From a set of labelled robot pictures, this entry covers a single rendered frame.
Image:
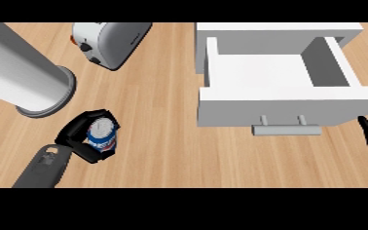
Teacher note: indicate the blue soda can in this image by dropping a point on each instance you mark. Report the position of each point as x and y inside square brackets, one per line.
[100, 134]

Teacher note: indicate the white cabinet body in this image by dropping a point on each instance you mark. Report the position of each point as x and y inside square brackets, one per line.
[272, 37]

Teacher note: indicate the white paper towel roll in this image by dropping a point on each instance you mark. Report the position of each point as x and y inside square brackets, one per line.
[23, 74]

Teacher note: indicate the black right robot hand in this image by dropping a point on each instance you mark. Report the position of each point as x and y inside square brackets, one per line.
[363, 126]

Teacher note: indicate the silver toaster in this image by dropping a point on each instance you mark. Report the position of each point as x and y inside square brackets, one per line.
[108, 44]

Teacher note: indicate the white open drawer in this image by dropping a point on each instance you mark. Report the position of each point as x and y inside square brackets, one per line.
[279, 87]

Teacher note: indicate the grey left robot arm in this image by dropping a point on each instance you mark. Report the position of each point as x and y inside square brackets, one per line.
[41, 169]

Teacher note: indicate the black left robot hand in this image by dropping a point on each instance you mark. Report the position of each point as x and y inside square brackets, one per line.
[77, 136]

